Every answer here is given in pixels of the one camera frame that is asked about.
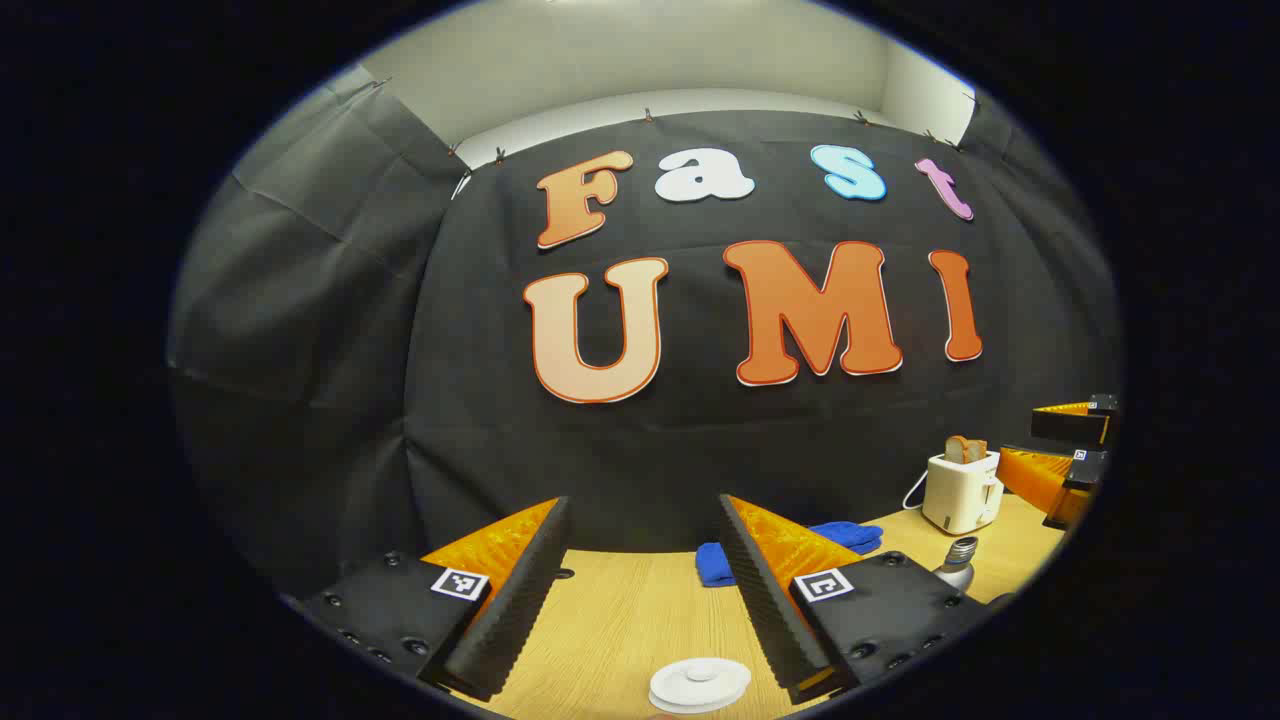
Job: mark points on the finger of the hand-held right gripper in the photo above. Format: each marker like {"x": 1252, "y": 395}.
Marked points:
{"x": 1070, "y": 425}
{"x": 1085, "y": 470}

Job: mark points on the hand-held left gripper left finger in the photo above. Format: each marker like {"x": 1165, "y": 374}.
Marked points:
{"x": 520, "y": 600}

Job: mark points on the black backdrop cloth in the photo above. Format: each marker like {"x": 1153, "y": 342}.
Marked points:
{"x": 700, "y": 450}

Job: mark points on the white toaster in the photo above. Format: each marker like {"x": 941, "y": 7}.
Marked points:
{"x": 958, "y": 495}

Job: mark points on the silver water bottle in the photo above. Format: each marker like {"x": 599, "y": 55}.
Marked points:
{"x": 957, "y": 575}

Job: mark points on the bread slice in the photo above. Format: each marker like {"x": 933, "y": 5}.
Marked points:
{"x": 957, "y": 450}
{"x": 978, "y": 450}

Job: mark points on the blue towel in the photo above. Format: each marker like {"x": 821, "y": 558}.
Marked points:
{"x": 850, "y": 537}

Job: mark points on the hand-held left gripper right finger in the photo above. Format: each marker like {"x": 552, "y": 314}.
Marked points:
{"x": 765, "y": 600}

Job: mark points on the white teacup lid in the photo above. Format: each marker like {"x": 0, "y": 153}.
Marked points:
{"x": 700, "y": 680}

